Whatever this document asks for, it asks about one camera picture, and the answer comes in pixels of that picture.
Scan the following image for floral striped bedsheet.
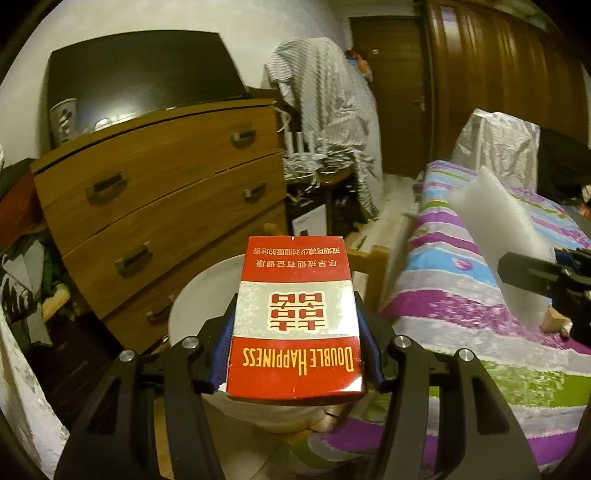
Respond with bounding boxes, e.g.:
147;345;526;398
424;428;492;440
295;159;591;480

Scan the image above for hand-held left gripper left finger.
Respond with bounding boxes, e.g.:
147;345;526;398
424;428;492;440
54;302;238;480

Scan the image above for grey striped cloth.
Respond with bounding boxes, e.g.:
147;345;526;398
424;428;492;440
264;38;384;220

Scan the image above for white router with antennas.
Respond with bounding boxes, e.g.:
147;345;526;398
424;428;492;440
281;130;328;160

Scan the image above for red cigarette box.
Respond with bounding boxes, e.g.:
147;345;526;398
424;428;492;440
225;235;369;402

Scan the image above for pile of clothes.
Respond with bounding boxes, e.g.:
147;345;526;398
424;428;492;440
0;159;61;324

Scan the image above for colourful hanging bags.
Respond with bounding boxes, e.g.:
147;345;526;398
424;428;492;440
346;46;375;84

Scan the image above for silver wrapped bundle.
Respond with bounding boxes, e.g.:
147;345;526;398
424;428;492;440
450;108;541;192

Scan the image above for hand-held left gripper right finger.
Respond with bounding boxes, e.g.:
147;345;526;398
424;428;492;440
353;302;541;480

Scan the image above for black cloth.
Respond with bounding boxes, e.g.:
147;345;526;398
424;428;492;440
538;127;591;204

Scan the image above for round wooden side table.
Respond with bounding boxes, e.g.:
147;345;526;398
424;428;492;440
286;164;356;232

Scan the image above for brown wooden wardrobe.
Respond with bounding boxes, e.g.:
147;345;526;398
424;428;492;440
425;0;589;162

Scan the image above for white lace cloth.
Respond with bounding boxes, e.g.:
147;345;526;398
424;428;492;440
0;300;70;480

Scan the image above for white bucket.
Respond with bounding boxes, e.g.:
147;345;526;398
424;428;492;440
167;253;356;435

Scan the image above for small tan box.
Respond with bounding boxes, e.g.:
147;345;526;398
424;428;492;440
540;307;575;337

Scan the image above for white foam sheet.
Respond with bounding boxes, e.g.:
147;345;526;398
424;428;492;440
444;166;557;329

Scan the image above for white product box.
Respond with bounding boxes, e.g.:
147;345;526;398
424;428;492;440
291;203;328;237

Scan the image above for brown wooden door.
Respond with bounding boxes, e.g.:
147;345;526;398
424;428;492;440
348;16;432;178

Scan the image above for tangle of white cables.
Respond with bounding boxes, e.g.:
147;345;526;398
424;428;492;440
274;108;356;185

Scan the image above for black television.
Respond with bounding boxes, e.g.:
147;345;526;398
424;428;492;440
46;30;252;139

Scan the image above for cartoon print cup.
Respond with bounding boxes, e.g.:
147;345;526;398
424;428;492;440
48;98;79;146

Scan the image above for wooden dresser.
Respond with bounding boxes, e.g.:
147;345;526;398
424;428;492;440
30;99;289;354

